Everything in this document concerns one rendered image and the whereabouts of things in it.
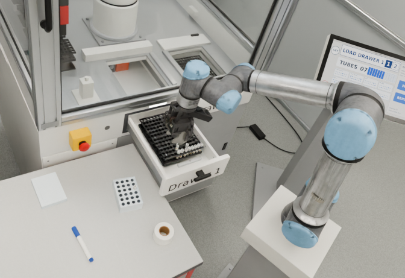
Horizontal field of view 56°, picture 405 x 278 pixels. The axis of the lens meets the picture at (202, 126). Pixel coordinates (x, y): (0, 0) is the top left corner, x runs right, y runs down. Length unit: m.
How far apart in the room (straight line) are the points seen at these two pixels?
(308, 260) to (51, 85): 1.05
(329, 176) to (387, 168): 2.35
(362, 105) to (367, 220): 1.98
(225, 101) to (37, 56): 0.56
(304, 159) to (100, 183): 1.29
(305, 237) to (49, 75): 0.94
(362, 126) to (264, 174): 1.80
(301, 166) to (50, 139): 1.51
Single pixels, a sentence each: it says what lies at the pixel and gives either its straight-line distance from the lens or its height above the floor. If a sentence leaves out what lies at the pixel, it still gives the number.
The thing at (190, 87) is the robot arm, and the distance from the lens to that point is 1.17.
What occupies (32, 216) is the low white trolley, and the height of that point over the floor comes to 0.76.
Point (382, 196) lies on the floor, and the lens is 3.19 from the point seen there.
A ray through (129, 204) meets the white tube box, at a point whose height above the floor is 0.78.
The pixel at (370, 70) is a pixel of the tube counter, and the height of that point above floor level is 1.11.
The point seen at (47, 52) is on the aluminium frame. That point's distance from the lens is 1.22.
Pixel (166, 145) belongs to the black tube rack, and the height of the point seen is 0.87.
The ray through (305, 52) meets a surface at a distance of 3.15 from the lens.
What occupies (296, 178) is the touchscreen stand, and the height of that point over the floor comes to 0.26.
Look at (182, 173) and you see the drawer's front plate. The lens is 1.38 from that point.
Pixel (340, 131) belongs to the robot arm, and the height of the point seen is 1.43.
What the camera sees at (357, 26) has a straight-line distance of 2.86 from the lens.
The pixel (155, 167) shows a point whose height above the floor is 0.87.
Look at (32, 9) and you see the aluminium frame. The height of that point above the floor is 1.41.
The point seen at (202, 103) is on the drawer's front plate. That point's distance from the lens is 1.70.
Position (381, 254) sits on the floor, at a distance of 2.86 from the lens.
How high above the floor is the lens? 2.00
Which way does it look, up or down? 43 degrees down
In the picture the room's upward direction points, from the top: 19 degrees clockwise
